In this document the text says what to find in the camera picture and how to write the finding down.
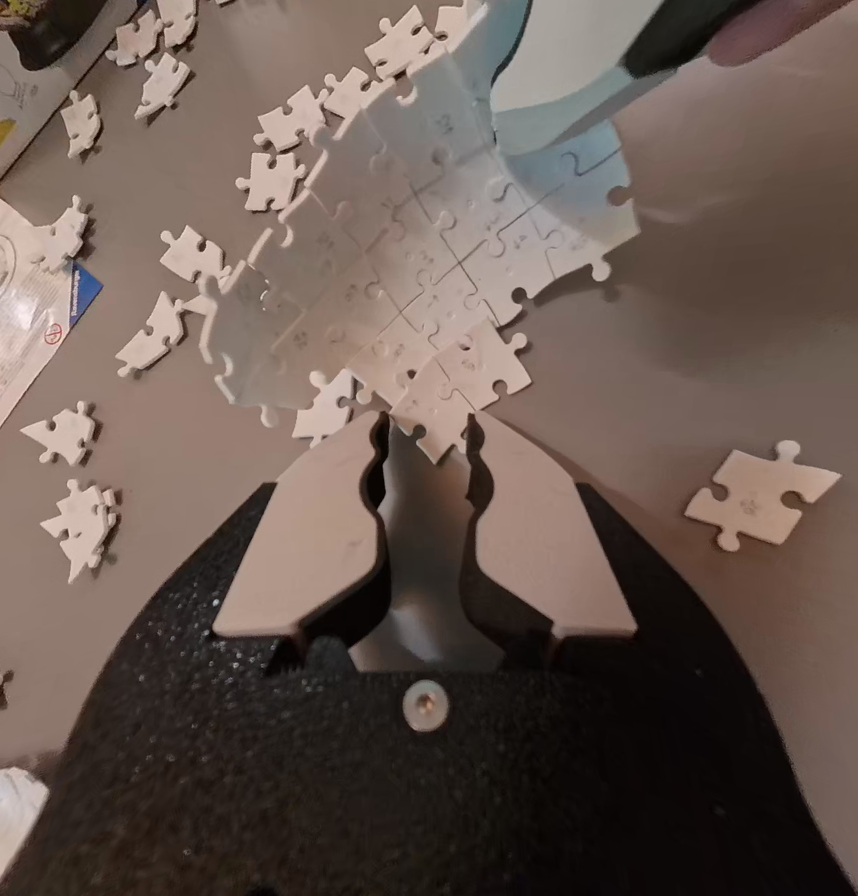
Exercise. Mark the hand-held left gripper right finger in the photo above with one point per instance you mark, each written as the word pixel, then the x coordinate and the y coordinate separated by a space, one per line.
pixel 541 553

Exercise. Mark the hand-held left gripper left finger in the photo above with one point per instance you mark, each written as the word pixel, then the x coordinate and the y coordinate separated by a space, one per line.
pixel 303 553

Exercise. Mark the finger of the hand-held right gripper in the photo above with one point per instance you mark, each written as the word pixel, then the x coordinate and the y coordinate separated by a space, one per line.
pixel 569 70

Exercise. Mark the scatter of white pieces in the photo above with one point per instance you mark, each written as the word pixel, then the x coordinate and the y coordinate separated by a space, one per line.
pixel 758 497

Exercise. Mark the bowl-shaped assembled puzzle section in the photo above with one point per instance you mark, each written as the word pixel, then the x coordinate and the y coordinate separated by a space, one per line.
pixel 401 266

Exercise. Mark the arc-shaped assembled puzzle section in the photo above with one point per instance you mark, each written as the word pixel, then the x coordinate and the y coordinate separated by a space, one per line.
pixel 9 819

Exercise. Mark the blue puzzle box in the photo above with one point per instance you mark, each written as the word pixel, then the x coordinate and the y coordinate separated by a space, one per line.
pixel 23 105

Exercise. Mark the person's right hand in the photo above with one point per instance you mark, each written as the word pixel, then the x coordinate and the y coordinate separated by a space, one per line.
pixel 772 31

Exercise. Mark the white instruction leaflet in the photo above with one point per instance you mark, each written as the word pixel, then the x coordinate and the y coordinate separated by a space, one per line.
pixel 16 336

